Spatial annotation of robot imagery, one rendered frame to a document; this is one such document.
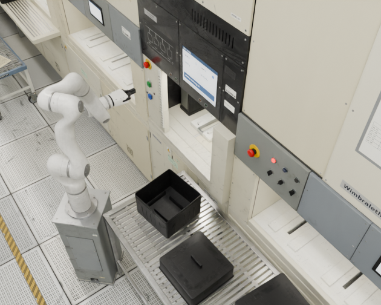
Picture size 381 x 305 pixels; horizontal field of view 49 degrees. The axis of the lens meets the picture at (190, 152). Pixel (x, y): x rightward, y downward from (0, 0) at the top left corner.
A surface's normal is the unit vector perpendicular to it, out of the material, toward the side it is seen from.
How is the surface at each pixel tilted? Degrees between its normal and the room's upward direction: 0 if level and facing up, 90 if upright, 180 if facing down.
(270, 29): 90
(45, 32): 0
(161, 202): 0
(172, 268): 0
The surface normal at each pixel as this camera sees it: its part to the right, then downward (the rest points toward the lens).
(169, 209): 0.00, -0.68
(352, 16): -0.81, 0.43
